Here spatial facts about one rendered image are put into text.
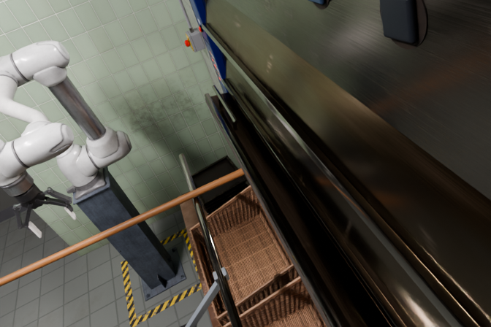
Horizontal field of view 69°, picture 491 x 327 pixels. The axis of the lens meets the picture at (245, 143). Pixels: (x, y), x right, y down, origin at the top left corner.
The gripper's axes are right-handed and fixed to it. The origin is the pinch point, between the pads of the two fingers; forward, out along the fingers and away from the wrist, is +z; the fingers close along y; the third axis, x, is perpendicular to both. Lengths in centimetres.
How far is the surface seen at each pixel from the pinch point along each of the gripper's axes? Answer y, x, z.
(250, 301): -51, 34, 60
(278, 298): -62, 42, 57
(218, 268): -47, 44, 16
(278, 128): -83, 39, -21
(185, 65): -87, -110, 8
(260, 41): -84, 41, -50
